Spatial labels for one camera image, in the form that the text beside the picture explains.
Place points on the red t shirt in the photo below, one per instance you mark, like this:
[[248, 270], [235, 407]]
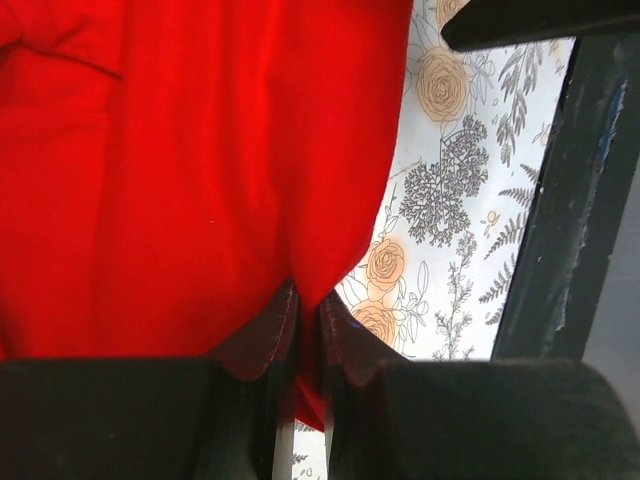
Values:
[[167, 165]]

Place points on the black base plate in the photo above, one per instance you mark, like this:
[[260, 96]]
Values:
[[587, 171]]

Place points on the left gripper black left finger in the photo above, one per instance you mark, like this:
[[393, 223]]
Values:
[[228, 414]]

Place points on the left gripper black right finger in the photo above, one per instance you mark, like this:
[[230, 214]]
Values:
[[387, 417]]

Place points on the floral table mat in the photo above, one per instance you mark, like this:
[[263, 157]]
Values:
[[441, 220]]

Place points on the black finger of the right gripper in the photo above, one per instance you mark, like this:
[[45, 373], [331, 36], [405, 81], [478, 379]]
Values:
[[484, 24]]

